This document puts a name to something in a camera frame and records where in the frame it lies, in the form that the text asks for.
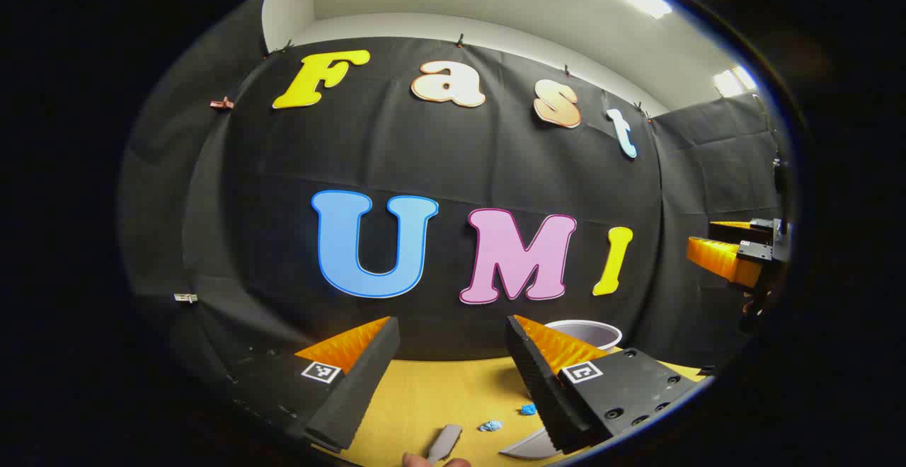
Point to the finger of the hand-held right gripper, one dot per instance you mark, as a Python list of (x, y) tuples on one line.
[(718, 258), (732, 230)]

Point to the white cloth clip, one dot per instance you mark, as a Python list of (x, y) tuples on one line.
[(185, 298)]

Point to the yellow wooden desktop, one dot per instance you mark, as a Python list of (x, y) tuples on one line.
[(439, 396)]

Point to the small grey broom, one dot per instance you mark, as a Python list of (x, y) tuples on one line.
[(446, 441)]

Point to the black backdrop cloth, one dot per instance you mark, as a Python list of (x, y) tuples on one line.
[(439, 148)]

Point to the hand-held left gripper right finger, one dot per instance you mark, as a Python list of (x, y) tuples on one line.
[(538, 382)]

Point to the grey dustpan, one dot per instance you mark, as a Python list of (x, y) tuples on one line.
[(527, 447)]

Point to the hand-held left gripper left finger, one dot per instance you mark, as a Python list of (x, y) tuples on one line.
[(357, 382)]

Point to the white ribbed garbage bin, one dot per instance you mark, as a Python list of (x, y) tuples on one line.
[(591, 332)]

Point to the square ceiling light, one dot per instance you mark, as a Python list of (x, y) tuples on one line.
[(735, 81)]

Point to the copper cloth clip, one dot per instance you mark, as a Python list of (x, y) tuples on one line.
[(221, 103)]

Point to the deep blue paper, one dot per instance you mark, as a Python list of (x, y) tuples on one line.
[(528, 409)]

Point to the light blue paper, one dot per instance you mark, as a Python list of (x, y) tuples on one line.
[(490, 426)]

